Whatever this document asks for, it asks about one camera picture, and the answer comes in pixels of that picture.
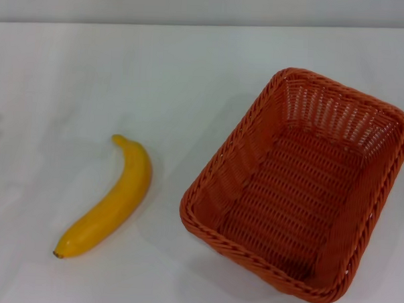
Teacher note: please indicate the yellow plastic banana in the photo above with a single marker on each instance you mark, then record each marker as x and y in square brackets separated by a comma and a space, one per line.
[119, 195]

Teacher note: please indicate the orange woven plastic basket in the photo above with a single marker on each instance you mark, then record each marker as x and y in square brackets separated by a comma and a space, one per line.
[297, 202]

